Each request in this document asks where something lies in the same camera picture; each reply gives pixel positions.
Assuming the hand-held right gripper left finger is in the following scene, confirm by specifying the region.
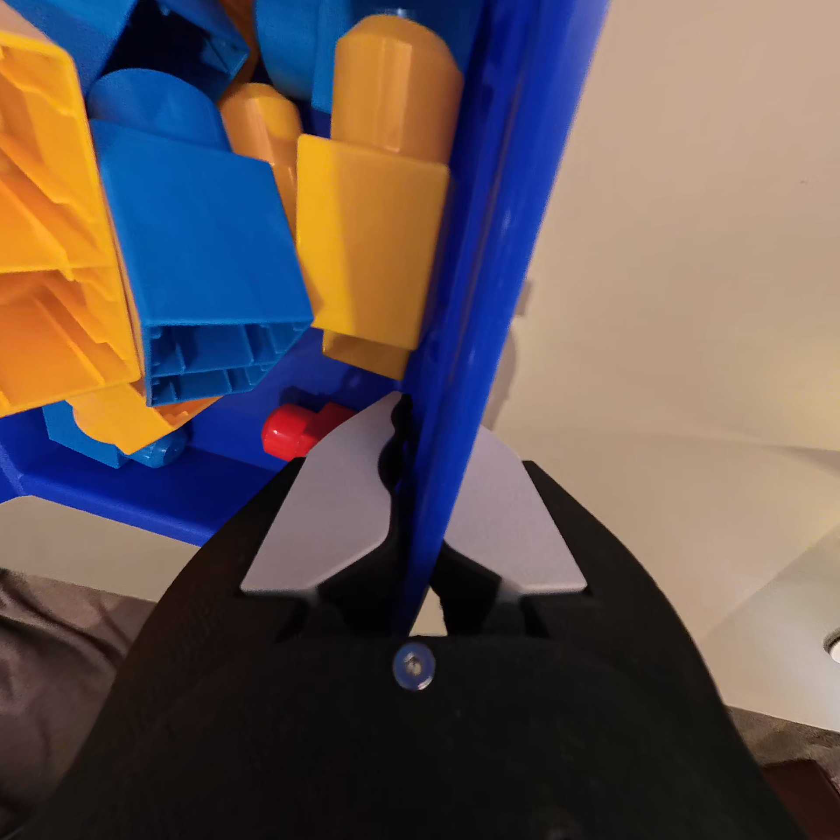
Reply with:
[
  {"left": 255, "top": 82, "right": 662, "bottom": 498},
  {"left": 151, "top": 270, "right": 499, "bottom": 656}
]
[{"left": 240, "top": 391, "right": 416, "bottom": 601}]

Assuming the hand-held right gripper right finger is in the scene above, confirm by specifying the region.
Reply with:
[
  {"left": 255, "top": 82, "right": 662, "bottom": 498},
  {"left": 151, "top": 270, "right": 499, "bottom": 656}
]
[{"left": 432, "top": 425, "right": 588, "bottom": 606}]

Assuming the blue plastic bin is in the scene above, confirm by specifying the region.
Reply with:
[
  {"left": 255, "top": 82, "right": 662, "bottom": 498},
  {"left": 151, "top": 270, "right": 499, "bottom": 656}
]
[{"left": 0, "top": 0, "right": 611, "bottom": 637}]

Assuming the pile of toy blocks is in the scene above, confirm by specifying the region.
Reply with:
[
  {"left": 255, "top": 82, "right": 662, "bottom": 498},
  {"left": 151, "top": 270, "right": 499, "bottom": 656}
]
[{"left": 0, "top": 0, "right": 466, "bottom": 470}]

